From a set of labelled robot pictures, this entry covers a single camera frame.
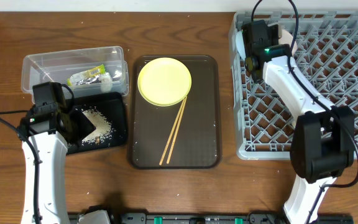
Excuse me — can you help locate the light blue bowl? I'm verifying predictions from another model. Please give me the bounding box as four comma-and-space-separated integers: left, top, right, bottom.
236, 31, 247, 60

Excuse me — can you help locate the pile of rice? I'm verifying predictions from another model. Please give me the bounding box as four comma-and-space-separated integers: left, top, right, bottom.
82, 109, 112, 144

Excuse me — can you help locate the white bowl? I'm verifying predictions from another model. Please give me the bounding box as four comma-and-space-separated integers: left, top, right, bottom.
278, 28, 298, 56

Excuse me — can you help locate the white tissue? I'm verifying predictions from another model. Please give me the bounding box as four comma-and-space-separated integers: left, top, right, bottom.
98, 73, 124, 93

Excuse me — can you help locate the green snack wrapper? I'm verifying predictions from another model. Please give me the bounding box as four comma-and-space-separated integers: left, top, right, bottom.
67, 65, 112, 86

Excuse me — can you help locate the yellow plate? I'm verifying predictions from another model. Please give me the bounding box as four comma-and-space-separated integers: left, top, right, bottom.
137, 57, 192, 106

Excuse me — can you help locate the wooden chopstick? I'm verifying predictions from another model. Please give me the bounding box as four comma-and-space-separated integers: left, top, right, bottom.
159, 97, 187, 166
166, 97, 187, 164

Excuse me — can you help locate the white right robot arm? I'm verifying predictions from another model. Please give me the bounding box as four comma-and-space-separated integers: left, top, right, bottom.
244, 43, 358, 223

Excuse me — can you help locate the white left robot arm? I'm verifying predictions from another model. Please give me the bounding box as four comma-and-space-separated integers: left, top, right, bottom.
18, 103, 95, 223

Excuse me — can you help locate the black waste tray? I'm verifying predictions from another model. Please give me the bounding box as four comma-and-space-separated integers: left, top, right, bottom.
67, 92, 128, 155

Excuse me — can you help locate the clear plastic waste bin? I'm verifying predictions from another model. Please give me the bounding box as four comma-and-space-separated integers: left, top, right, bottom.
21, 46, 129, 98

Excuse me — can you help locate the grey dishwasher rack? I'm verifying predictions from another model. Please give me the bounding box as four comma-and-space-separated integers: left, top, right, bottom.
229, 11, 358, 160

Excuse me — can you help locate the dark brown serving tray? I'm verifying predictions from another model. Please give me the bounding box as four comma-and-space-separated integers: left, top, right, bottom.
127, 55, 222, 169

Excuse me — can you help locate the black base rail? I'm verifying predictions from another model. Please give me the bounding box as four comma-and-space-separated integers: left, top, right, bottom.
68, 205, 354, 224

